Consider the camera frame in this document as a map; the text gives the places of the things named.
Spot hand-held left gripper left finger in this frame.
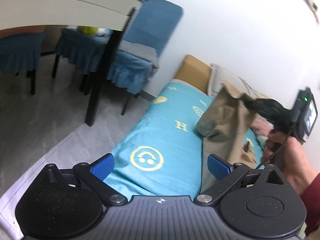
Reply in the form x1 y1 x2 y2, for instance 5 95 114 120
42 153 127 204

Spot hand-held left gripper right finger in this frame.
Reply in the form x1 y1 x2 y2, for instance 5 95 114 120
194 154 284 204

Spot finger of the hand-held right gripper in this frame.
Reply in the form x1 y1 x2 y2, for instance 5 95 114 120
243 98 259 112

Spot tan sweatshirt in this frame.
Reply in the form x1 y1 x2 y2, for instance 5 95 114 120
196 80 270 193

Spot person's right forearm red sleeve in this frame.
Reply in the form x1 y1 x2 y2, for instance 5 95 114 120
300 172 320 236

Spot person's right hand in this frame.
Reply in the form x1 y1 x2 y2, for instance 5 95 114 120
262 131 320 196

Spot pink fluffy blanket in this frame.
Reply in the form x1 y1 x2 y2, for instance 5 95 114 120
250 118 274 141

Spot grey pillow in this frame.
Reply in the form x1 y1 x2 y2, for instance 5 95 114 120
207 63 266 101

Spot bed with teal smiley sheet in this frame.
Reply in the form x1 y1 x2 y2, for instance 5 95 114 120
104 78 266 197

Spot tan bed headboard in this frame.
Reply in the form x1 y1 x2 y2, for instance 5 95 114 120
174 54 213 96

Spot blue covered chair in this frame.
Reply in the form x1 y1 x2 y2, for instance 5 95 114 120
0 31 46 96
51 27 111 93

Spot blue chair with grey cushion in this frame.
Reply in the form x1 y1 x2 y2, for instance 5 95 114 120
107 0 185 116

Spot green ball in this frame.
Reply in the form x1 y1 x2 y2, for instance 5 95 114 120
77 25 97 36

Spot white table with black legs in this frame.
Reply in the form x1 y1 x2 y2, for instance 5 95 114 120
0 0 150 127

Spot black cable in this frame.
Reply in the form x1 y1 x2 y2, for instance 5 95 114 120
255 124 294 169

